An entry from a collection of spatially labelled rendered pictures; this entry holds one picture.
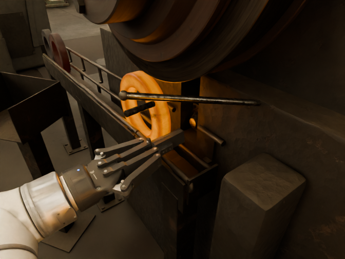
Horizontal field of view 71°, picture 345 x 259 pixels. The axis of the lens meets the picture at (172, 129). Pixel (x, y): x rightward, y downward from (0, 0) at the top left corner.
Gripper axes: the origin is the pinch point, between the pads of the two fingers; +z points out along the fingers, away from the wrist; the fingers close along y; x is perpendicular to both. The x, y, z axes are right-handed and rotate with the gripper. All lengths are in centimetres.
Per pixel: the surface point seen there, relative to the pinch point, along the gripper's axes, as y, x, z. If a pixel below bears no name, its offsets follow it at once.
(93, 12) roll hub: -1.9, 25.5, -8.2
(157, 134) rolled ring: -4.3, -0.7, 0.1
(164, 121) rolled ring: -3.8, 2.2, 1.8
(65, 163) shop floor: -100, -73, -17
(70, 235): -48, -71, -29
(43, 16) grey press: -295, -22, 31
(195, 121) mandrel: -2.4, -0.5, 9.0
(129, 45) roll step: -6.1, 18.7, -2.1
